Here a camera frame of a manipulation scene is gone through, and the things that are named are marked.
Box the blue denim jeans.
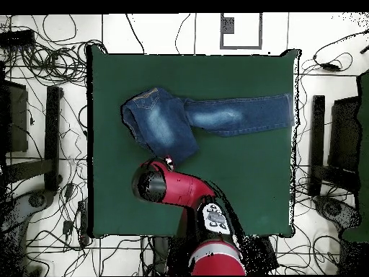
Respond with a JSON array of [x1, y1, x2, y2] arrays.
[[120, 87, 295, 167]]

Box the dark green table cloth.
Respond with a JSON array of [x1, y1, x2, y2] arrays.
[[86, 44, 302, 239]]

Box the black power strip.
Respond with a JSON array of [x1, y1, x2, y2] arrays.
[[77, 200, 89, 246], [0, 29, 36, 46]]

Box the black stand base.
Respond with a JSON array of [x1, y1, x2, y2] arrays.
[[4, 85, 63, 193], [308, 94, 361, 198]]

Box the grey wheeled chair base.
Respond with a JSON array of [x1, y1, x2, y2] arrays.
[[313, 195, 361, 232], [0, 188, 57, 276]]

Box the black box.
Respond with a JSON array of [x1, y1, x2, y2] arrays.
[[0, 79, 29, 154], [327, 96, 361, 172]]

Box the dark green spare cloth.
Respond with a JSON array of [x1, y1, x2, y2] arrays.
[[341, 70, 369, 243]]

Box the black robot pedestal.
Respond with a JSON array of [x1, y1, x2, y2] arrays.
[[152, 235, 200, 276]]

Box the grey square floor frame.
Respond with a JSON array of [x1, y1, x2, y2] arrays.
[[219, 12, 264, 50]]

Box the black cable tangle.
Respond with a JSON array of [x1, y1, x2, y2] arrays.
[[2, 14, 106, 87]]

